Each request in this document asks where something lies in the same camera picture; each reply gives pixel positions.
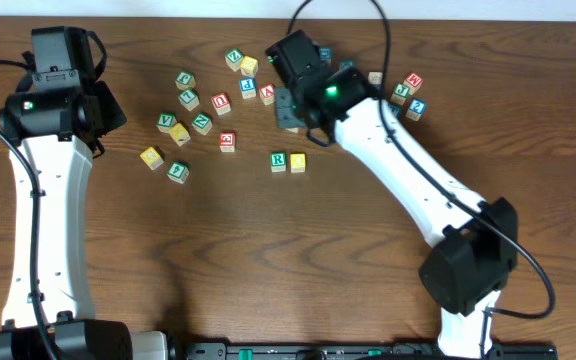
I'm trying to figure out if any yellow O block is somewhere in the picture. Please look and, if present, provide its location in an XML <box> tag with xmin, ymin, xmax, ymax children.
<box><xmin>290</xmin><ymin>153</ymin><xmax>307</xmax><ymax>173</ymax></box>

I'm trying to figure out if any green R block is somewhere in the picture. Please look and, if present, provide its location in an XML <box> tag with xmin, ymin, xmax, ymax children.
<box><xmin>270</xmin><ymin>152</ymin><xmax>287</xmax><ymax>172</ymax></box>

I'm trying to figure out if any yellow G block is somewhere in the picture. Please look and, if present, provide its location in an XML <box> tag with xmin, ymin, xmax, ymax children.
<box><xmin>140</xmin><ymin>146</ymin><xmax>164</xmax><ymax>170</ymax></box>

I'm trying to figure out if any green 4 block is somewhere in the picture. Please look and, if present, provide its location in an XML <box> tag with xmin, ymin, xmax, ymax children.
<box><xmin>167</xmin><ymin>162</ymin><xmax>189</xmax><ymax>184</ymax></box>

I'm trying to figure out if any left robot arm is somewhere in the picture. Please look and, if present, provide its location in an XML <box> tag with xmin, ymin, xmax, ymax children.
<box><xmin>0</xmin><ymin>26</ymin><xmax>178</xmax><ymax>359</ymax></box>

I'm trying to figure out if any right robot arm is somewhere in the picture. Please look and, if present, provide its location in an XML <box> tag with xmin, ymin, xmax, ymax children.
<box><xmin>266</xmin><ymin>31</ymin><xmax>517</xmax><ymax>359</ymax></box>

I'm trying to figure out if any blue D block top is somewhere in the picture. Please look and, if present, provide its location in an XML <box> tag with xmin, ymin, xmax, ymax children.
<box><xmin>319</xmin><ymin>47</ymin><xmax>332</xmax><ymax>64</ymax></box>

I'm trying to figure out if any blue d block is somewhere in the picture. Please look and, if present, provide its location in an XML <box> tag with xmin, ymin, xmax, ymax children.
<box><xmin>319</xmin><ymin>47</ymin><xmax>332</xmax><ymax>64</ymax></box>
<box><xmin>339</xmin><ymin>61</ymin><xmax>355</xmax><ymax>70</ymax></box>

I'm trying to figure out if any red A block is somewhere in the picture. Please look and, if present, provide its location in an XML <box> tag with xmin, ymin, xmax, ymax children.
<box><xmin>259</xmin><ymin>84</ymin><xmax>275</xmax><ymax>105</ymax></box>

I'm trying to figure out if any blue D block right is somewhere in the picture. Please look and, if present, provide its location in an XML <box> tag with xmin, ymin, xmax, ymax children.
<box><xmin>339</xmin><ymin>61</ymin><xmax>355</xmax><ymax>70</ymax></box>

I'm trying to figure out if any yellow block near Z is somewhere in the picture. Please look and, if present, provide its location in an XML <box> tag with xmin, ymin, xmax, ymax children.
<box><xmin>240</xmin><ymin>56</ymin><xmax>259</xmax><ymax>78</ymax></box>

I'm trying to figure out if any blue P block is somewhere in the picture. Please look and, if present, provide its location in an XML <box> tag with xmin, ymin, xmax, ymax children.
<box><xmin>239</xmin><ymin>78</ymin><xmax>257</xmax><ymax>99</ymax></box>

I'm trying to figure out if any green Z block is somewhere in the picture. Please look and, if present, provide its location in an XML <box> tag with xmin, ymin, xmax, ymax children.
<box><xmin>224</xmin><ymin>48</ymin><xmax>244</xmax><ymax>72</ymax></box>

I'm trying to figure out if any blue X block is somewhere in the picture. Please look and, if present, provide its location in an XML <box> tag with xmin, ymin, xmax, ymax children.
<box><xmin>368</xmin><ymin>72</ymin><xmax>383</xmax><ymax>86</ymax></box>

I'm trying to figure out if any red U block left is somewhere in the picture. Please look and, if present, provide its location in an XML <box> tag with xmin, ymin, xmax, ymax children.
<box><xmin>211</xmin><ymin>92</ymin><xmax>232</xmax><ymax>115</ymax></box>

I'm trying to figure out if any red E block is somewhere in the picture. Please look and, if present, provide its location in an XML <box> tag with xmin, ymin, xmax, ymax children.
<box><xmin>219</xmin><ymin>132</ymin><xmax>236</xmax><ymax>152</ymax></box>

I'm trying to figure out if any green J block right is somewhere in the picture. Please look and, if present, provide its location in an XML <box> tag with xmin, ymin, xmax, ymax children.
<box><xmin>390</xmin><ymin>83</ymin><xmax>410</xmax><ymax>105</ymax></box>

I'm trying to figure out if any green j block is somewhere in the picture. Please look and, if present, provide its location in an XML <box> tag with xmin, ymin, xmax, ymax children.
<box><xmin>175</xmin><ymin>71</ymin><xmax>196</xmax><ymax>90</ymax></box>
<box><xmin>390</xmin><ymin>83</ymin><xmax>410</xmax><ymax>105</ymax></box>

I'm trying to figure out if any blue T block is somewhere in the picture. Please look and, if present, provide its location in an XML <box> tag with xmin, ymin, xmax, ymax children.
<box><xmin>389</xmin><ymin>103</ymin><xmax>401</xmax><ymax>118</ymax></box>

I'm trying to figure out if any green J block left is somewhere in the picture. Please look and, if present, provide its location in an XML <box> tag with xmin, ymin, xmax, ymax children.
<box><xmin>175</xmin><ymin>71</ymin><xmax>196</xmax><ymax>90</ymax></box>

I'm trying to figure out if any green N block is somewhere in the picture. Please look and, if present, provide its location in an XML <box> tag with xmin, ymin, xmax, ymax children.
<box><xmin>192</xmin><ymin>113</ymin><xmax>213</xmax><ymax>135</ymax></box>

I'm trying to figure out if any green 7 block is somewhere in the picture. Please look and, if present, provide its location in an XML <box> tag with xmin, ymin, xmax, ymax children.
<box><xmin>178</xmin><ymin>89</ymin><xmax>200</xmax><ymax>111</ymax></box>

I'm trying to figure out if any red M block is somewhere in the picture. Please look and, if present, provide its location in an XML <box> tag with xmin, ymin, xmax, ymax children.
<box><xmin>404</xmin><ymin>72</ymin><xmax>424</xmax><ymax>96</ymax></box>

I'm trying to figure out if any green V block left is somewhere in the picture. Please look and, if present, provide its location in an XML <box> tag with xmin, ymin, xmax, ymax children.
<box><xmin>157</xmin><ymin>113</ymin><xmax>177</xmax><ymax>133</ymax></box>

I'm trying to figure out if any blue 2 block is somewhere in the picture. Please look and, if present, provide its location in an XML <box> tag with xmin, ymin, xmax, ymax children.
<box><xmin>406</xmin><ymin>98</ymin><xmax>426</xmax><ymax>121</ymax></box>

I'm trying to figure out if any yellow K block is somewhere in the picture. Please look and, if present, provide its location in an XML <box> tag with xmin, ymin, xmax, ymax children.
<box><xmin>168</xmin><ymin>123</ymin><xmax>191</xmax><ymax>146</ymax></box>

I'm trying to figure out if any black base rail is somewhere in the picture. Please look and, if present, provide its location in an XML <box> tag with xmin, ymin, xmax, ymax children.
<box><xmin>180</xmin><ymin>342</ymin><xmax>558</xmax><ymax>360</ymax></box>

